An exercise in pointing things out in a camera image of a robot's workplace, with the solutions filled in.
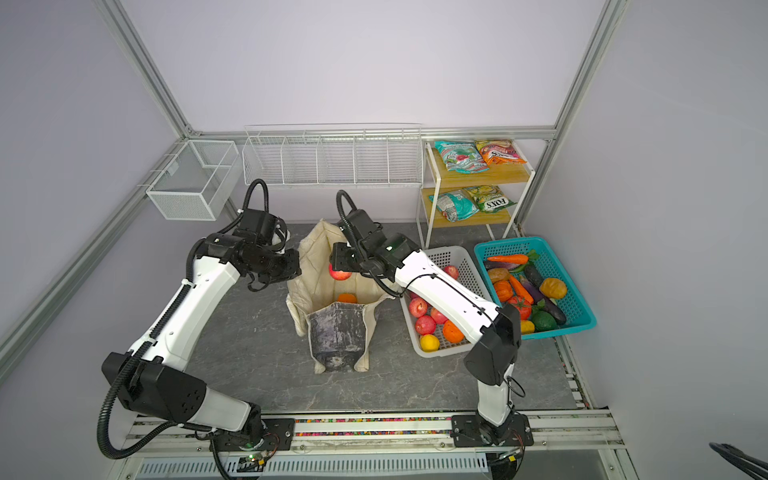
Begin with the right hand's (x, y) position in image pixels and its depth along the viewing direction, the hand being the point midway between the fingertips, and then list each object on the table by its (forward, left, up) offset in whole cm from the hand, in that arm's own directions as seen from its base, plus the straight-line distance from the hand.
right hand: (337, 259), depth 75 cm
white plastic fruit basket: (+14, -37, -19) cm, 43 cm away
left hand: (-2, +10, -4) cm, 11 cm away
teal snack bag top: (+32, -35, +9) cm, 48 cm away
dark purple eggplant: (+9, -60, -26) cm, 66 cm away
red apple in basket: (-4, -21, -18) cm, 28 cm away
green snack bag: (+33, -47, -8) cm, 58 cm away
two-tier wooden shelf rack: (+25, -49, +5) cm, 56 cm away
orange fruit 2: (-10, -31, -22) cm, 39 cm away
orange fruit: (+2, +1, -23) cm, 23 cm away
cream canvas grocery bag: (-14, -1, -4) cm, 14 cm away
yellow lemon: (-13, -24, -22) cm, 35 cm away
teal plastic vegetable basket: (+15, -60, -27) cm, 67 cm away
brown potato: (+3, -63, -18) cm, 65 cm away
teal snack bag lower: (+29, -35, -8) cm, 46 cm away
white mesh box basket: (+32, +51, 0) cm, 61 cm away
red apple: (-4, -1, -1) cm, 4 cm away
